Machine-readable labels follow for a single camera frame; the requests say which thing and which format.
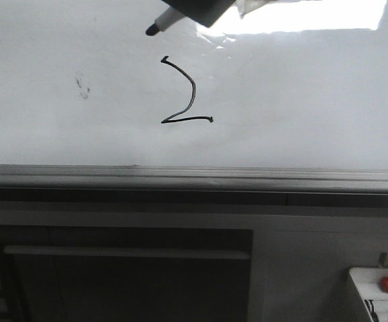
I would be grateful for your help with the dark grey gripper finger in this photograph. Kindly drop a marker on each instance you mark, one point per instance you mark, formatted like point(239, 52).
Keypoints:
point(204, 12)

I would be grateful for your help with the black whiteboard marker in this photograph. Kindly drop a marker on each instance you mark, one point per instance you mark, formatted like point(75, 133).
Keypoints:
point(164, 21)

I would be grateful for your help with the white whiteboard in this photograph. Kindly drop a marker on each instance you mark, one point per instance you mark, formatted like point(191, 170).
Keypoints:
point(291, 85)

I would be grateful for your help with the grey whiteboard marker tray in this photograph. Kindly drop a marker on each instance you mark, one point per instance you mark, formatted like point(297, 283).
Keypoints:
point(163, 184)

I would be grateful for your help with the dark cabinet with shelf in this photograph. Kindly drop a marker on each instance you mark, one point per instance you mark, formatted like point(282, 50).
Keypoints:
point(124, 274)

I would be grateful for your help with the white storage box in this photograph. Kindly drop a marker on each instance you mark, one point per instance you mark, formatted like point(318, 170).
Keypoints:
point(369, 302)

